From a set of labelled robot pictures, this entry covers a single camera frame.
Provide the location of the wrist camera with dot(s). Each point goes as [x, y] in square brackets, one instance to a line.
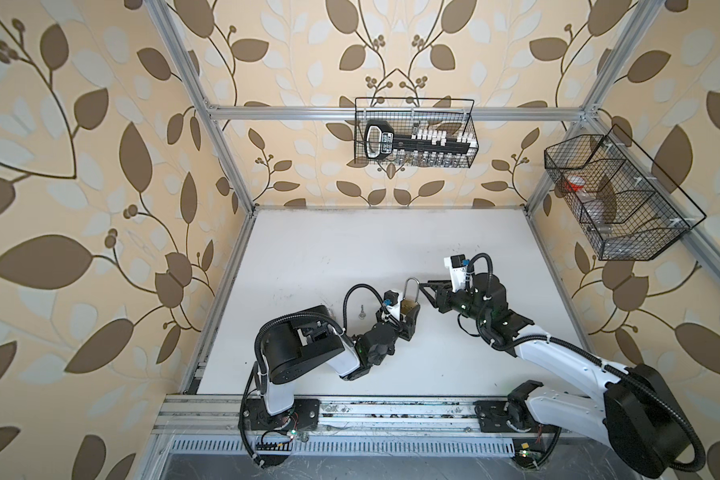
[391, 299]
[457, 268]

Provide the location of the red capped jar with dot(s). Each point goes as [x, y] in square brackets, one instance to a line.
[573, 184]

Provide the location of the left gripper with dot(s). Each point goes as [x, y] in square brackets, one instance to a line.
[407, 329]

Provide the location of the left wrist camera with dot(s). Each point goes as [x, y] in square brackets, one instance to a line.
[391, 299]

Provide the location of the back wire basket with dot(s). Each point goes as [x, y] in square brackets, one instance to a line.
[446, 113]

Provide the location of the wire basket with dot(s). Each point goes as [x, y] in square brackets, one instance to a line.
[632, 207]
[446, 113]

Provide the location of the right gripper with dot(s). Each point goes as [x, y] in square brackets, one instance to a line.
[443, 292]

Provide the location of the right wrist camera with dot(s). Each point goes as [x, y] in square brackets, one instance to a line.
[457, 268]

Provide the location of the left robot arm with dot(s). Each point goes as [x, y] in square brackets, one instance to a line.
[293, 345]

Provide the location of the large brass padlock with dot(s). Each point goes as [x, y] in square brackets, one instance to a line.
[409, 300]

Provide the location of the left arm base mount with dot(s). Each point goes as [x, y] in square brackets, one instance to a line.
[303, 415]

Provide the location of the black socket set holder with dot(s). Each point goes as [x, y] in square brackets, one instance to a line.
[380, 140]

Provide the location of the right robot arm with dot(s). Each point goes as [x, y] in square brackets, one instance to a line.
[629, 409]

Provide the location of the right wire basket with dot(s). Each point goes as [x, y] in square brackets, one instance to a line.
[632, 207]

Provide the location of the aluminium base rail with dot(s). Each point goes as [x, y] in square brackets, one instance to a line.
[348, 415]

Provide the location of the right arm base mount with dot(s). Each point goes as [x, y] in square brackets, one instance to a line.
[505, 416]

